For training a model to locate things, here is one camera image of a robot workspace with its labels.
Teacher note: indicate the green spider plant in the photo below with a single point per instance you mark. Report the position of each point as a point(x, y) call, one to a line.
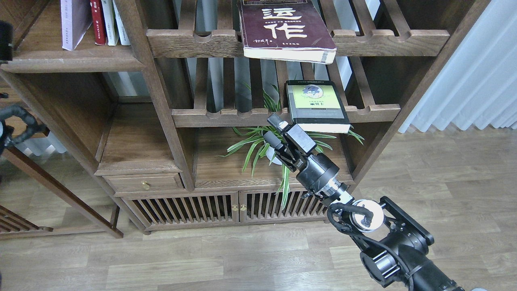
point(259, 147)

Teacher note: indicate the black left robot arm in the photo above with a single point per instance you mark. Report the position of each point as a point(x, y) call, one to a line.
point(32, 126)

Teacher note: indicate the maroon book white characters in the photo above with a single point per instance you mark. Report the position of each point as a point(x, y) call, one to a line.
point(286, 30)

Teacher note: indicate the red upright book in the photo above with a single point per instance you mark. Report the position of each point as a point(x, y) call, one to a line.
point(98, 23)

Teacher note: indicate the dark wooden bookshelf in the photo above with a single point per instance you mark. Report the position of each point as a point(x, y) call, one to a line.
point(162, 109)

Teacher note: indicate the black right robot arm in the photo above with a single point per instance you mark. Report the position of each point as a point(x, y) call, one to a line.
point(393, 245)

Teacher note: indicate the pale lavender white book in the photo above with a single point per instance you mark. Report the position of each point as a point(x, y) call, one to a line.
point(76, 17)

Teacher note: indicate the brass drawer knob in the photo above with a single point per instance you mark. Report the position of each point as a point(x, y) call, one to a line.
point(145, 185)

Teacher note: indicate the green and black book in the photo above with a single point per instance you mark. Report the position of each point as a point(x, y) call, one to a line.
point(315, 105)

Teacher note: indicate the white teal upright book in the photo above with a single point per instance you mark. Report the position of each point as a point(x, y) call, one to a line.
point(124, 39)

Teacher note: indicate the white plant pot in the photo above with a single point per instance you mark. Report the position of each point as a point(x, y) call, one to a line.
point(270, 154)

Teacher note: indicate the white curtain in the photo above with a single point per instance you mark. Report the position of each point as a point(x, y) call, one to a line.
point(477, 86)

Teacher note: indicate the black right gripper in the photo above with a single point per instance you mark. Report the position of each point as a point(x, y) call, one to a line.
point(316, 173)

